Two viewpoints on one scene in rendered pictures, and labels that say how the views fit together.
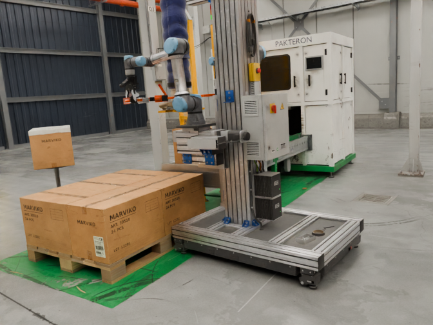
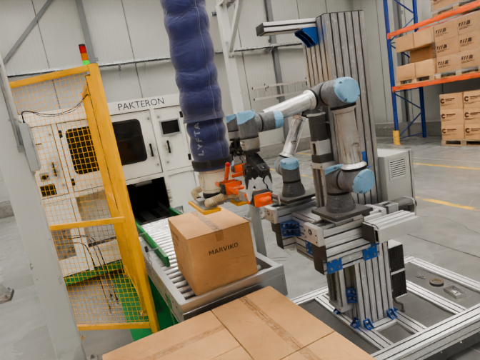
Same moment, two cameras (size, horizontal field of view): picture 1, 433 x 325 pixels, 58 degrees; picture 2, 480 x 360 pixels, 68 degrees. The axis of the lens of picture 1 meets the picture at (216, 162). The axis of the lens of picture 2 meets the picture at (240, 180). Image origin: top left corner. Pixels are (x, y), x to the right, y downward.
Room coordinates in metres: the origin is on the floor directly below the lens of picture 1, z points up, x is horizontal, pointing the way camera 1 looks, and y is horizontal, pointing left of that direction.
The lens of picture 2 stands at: (2.53, 1.90, 1.60)
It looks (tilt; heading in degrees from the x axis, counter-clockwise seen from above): 10 degrees down; 302
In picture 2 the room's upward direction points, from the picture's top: 10 degrees counter-clockwise
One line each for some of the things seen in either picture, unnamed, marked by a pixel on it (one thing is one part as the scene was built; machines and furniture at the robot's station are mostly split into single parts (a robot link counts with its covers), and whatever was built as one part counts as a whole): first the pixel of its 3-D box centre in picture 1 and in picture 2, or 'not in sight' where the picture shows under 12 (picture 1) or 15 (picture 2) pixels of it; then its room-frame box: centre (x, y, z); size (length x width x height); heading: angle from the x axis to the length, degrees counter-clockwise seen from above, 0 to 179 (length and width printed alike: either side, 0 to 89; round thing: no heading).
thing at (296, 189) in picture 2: not in sight; (292, 186); (3.44, -0.17, 1.09); 0.15 x 0.15 x 0.10
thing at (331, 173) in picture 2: (193, 102); (338, 177); (3.05, 0.14, 1.20); 0.13 x 0.12 x 0.14; 146
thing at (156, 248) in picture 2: not in sight; (142, 238); (5.15, -0.35, 0.60); 1.60 x 0.10 x 0.09; 147
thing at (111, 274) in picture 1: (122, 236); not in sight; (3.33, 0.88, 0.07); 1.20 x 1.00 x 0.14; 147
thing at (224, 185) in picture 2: (161, 98); (231, 186); (3.50, 0.45, 1.25); 0.10 x 0.08 x 0.06; 52
